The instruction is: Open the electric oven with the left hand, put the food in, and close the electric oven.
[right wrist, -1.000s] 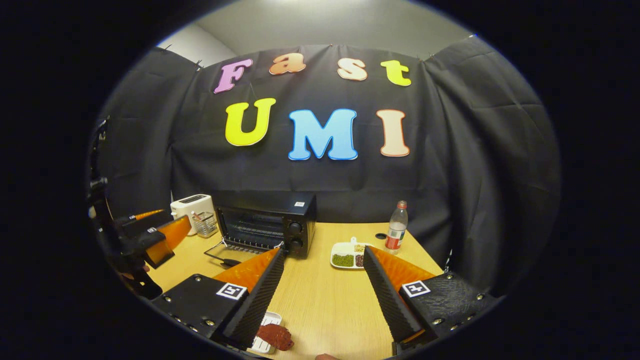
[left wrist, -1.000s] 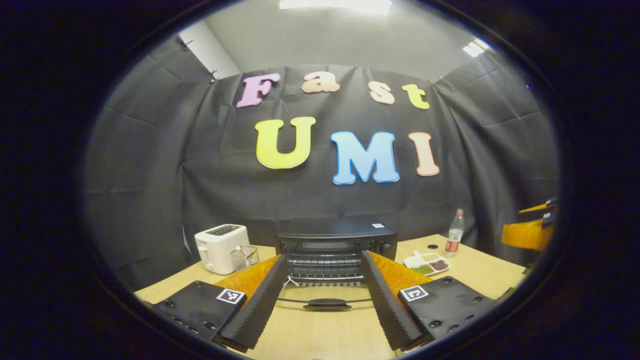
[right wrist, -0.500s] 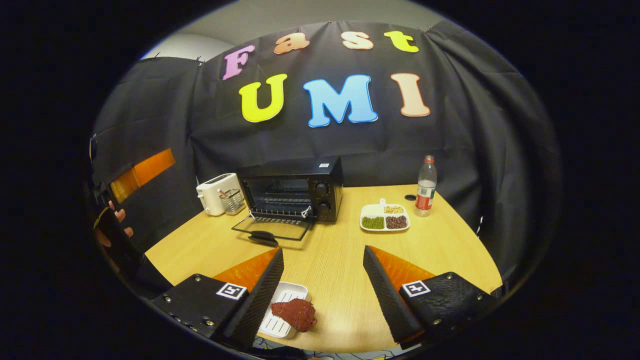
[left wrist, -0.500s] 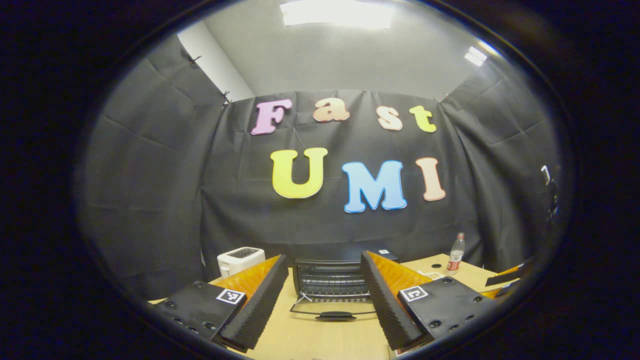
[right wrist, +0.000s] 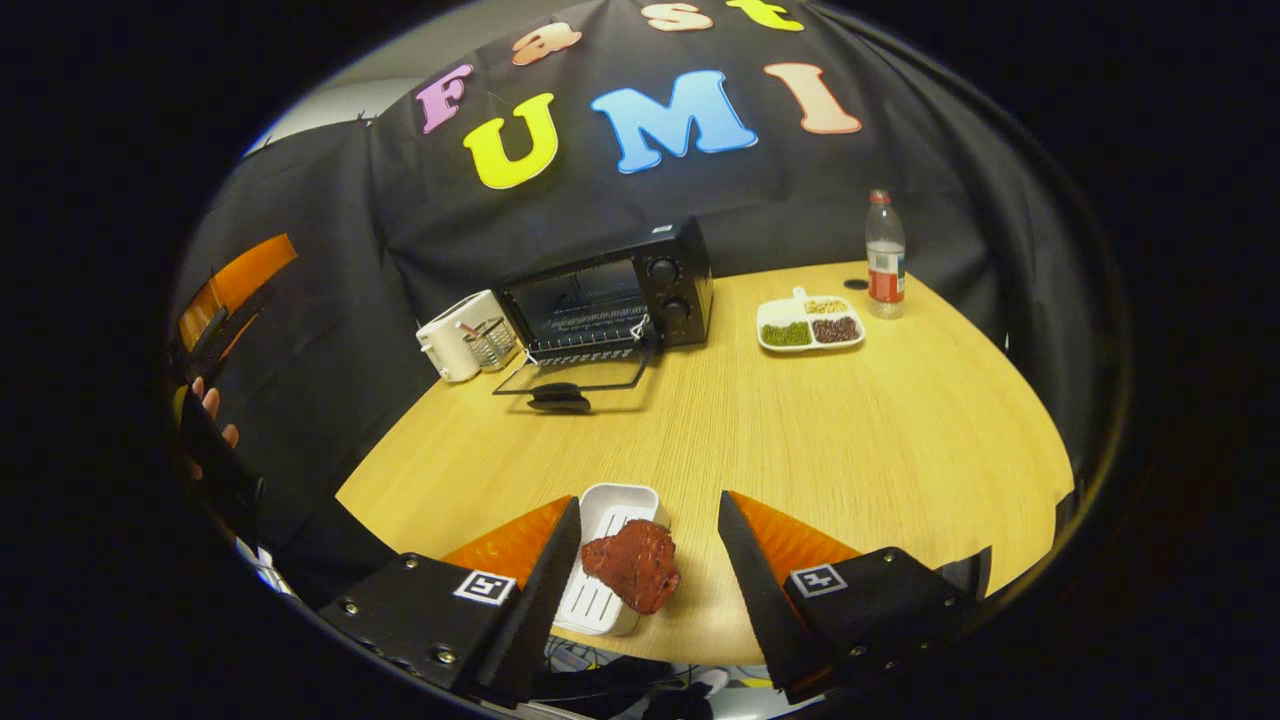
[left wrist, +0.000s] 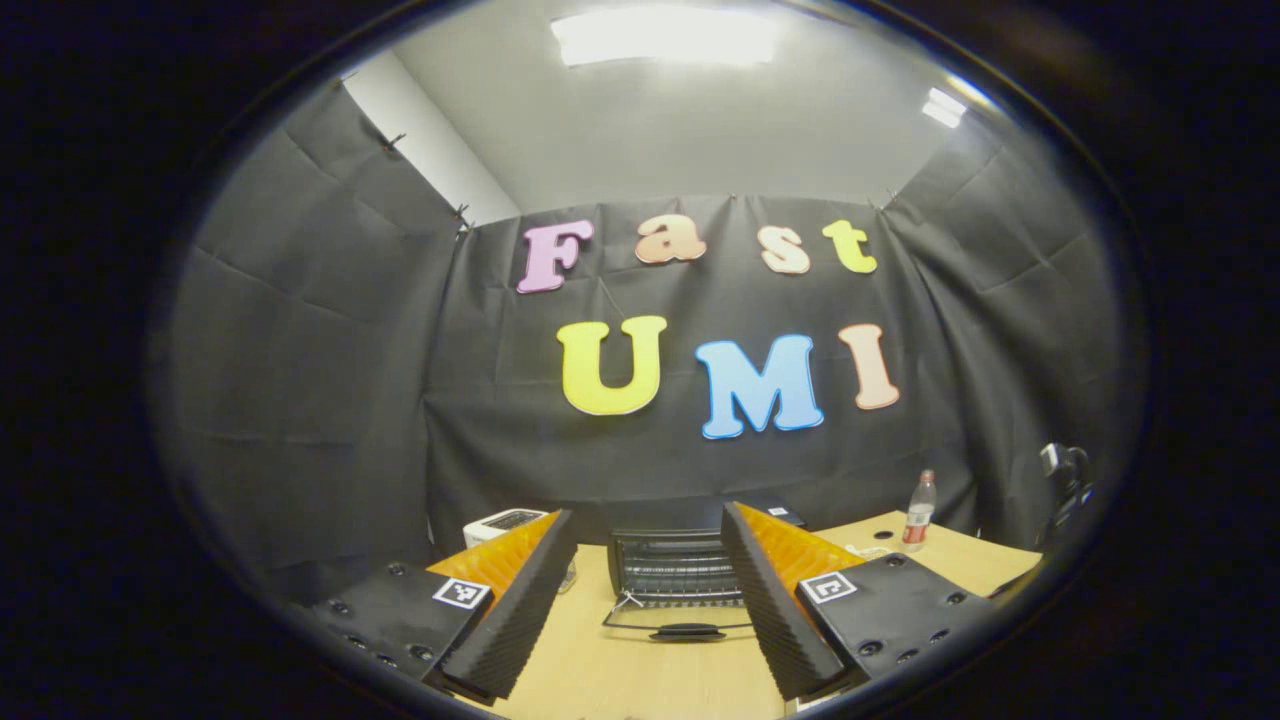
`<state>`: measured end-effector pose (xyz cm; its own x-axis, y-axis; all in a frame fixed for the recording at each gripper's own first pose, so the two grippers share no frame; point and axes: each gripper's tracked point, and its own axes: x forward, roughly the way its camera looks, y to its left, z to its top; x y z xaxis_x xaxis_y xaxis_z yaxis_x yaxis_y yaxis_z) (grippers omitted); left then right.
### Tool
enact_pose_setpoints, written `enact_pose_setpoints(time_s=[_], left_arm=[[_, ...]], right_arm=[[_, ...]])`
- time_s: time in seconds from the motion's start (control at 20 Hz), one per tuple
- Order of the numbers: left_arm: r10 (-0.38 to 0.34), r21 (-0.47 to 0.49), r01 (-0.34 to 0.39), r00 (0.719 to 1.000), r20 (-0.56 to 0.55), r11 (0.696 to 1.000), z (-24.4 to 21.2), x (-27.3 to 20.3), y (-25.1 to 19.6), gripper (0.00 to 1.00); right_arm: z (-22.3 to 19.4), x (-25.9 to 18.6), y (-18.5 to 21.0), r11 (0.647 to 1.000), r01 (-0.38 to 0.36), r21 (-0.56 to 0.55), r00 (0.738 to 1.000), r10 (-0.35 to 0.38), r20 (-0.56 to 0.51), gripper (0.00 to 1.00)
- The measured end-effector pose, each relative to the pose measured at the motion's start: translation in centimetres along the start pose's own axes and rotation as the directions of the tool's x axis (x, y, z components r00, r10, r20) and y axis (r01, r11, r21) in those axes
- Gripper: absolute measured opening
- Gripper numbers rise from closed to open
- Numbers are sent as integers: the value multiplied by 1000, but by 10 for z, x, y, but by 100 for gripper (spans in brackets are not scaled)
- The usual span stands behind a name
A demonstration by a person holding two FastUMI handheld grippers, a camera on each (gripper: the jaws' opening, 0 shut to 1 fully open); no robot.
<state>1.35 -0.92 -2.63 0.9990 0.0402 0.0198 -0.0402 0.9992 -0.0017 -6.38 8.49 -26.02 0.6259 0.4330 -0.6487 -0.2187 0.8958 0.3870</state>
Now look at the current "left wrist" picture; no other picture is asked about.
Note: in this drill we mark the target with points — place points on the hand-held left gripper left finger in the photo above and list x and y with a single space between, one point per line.
520 610

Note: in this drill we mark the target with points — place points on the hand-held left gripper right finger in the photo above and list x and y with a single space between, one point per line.
775 610

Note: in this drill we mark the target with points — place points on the black electric oven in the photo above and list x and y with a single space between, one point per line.
670 565

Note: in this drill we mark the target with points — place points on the small clear glass jar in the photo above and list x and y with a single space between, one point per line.
571 577

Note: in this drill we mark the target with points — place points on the white toaster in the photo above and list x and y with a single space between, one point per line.
495 522

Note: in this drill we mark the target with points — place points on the white divided plate of beans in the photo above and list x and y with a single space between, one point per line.
868 551

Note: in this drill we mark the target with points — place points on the clear bottle with red label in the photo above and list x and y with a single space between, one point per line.
919 520

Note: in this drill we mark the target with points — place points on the black backdrop cloth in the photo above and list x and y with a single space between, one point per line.
320 400

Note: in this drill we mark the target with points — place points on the small ceiling light panel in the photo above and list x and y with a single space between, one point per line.
945 107

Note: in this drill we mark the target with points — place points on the large ceiling light panel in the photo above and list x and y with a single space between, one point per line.
665 37

